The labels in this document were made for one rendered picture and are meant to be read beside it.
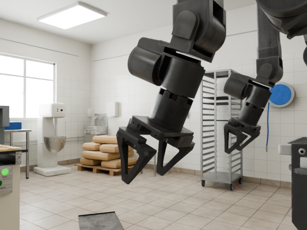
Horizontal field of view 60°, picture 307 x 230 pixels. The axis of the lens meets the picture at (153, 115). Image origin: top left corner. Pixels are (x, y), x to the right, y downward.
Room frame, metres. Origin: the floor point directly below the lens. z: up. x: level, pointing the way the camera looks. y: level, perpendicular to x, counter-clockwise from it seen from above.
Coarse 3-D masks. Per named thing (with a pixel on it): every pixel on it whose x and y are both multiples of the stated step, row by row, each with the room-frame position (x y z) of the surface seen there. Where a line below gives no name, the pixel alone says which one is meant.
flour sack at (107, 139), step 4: (96, 136) 5.55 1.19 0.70; (100, 136) 5.51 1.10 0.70; (104, 136) 5.46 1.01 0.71; (108, 136) 5.42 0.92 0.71; (112, 136) 5.38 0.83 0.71; (96, 140) 5.51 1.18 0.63; (100, 140) 5.46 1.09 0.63; (104, 140) 5.41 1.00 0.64; (108, 140) 5.36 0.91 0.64; (112, 140) 5.30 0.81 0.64; (116, 140) 5.26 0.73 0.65
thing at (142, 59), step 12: (192, 12) 0.36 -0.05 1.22; (180, 24) 0.37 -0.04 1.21; (192, 24) 0.36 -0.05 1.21; (180, 36) 0.37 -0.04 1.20; (192, 36) 0.36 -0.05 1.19; (144, 48) 0.44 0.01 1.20; (156, 48) 0.43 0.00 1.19; (168, 48) 0.43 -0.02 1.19; (180, 48) 0.37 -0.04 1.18; (132, 60) 0.44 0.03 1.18; (144, 60) 0.43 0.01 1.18; (156, 60) 0.42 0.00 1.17; (204, 60) 0.42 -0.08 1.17; (132, 72) 0.45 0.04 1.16; (144, 72) 0.43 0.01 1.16; (156, 84) 0.44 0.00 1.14
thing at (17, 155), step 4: (16, 152) 1.38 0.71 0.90; (20, 152) 1.40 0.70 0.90; (0, 156) 1.53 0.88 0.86; (4, 156) 1.49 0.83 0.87; (8, 156) 1.45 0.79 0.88; (12, 156) 1.41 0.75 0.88; (16, 156) 1.39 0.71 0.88; (20, 156) 1.40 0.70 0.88; (0, 160) 1.53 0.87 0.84; (4, 160) 1.49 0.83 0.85; (8, 160) 1.45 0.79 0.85; (12, 160) 1.41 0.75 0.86; (16, 160) 1.39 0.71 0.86; (20, 160) 1.40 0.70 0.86; (16, 164) 1.39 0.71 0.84
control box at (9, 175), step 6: (0, 168) 1.33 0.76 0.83; (6, 168) 1.35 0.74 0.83; (12, 168) 1.37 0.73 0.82; (0, 174) 1.33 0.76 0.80; (6, 174) 1.35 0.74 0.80; (12, 174) 1.37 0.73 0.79; (0, 180) 1.33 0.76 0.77; (6, 180) 1.35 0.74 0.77; (12, 180) 1.37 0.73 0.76; (0, 186) 1.33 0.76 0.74; (6, 186) 1.35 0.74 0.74; (12, 186) 1.37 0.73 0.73; (0, 192) 1.33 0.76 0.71; (6, 192) 1.35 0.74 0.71
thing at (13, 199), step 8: (16, 168) 1.42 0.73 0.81; (16, 176) 1.42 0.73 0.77; (16, 184) 1.42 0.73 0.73; (16, 192) 1.42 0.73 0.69; (0, 200) 1.36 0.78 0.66; (8, 200) 1.39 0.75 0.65; (16, 200) 1.42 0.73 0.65; (0, 208) 1.36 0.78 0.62; (8, 208) 1.39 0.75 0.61; (16, 208) 1.42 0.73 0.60; (0, 216) 1.36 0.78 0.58; (8, 216) 1.39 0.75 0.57; (16, 216) 1.42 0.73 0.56; (0, 224) 1.36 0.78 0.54; (8, 224) 1.39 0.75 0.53; (16, 224) 1.42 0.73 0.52
